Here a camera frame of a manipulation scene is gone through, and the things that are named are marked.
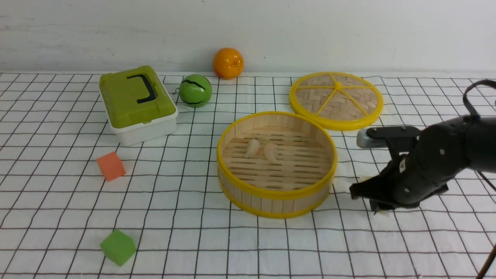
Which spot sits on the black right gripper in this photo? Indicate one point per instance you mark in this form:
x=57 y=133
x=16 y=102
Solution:
x=411 y=177

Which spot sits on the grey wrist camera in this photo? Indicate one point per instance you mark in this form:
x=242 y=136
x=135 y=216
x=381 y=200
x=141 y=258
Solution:
x=398 y=139

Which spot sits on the white grid tablecloth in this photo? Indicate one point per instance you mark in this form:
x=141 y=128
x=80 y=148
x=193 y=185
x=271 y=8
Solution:
x=57 y=207

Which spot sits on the green foam cube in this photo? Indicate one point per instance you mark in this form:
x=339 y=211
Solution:
x=118 y=247

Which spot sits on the green striped ball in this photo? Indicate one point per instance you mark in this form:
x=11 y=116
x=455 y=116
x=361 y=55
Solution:
x=195 y=90

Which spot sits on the bamboo steamer lid yellow rim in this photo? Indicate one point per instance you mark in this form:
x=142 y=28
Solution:
x=336 y=100

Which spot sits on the orange fruit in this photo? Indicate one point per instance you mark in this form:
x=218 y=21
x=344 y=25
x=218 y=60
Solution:
x=228 y=63

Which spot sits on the pink dumpling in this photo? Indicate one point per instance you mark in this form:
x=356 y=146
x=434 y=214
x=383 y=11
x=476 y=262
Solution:
x=252 y=148
x=270 y=153

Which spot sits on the green lid white storage box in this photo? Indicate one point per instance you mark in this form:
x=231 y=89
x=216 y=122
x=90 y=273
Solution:
x=138 y=105

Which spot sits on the bamboo steamer tray yellow rim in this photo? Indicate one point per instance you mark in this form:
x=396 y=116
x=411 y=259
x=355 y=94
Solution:
x=299 y=183

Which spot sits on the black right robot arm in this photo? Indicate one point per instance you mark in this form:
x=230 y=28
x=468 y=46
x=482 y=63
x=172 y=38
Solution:
x=479 y=143

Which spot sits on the orange foam cube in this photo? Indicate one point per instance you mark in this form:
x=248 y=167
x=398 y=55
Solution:
x=111 y=166

